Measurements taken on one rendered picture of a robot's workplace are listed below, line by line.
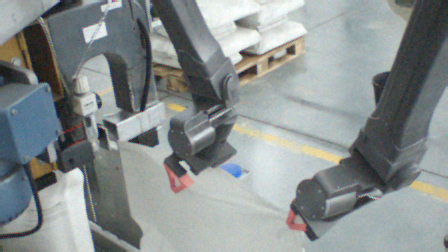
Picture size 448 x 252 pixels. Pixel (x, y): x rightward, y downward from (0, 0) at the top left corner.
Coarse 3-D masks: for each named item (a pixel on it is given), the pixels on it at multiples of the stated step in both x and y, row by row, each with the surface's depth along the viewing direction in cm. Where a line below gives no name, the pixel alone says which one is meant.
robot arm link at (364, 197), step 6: (360, 192) 75; (366, 192) 76; (372, 192) 76; (378, 192) 77; (360, 198) 77; (366, 198) 77; (372, 198) 76; (378, 198) 77; (360, 204) 78; (366, 204) 79
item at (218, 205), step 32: (128, 160) 122; (160, 160) 117; (128, 192) 127; (160, 192) 115; (192, 192) 103; (224, 192) 109; (256, 192) 98; (160, 224) 121; (192, 224) 107; (224, 224) 102; (256, 224) 98
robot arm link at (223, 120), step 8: (216, 112) 94; (224, 112) 96; (232, 112) 96; (216, 120) 94; (224, 120) 94; (232, 120) 96; (216, 128) 95; (224, 128) 95; (216, 136) 97; (224, 136) 97
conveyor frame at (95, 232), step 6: (90, 228) 202; (96, 228) 201; (96, 234) 200; (102, 234) 198; (108, 234) 197; (96, 240) 202; (102, 240) 199; (108, 240) 196; (114, 240) 194; (96, 246) 199; (102, 246) 201; (108, 246) 197; (114, 246) 194; (120, 246) 191; (126, 246) 190
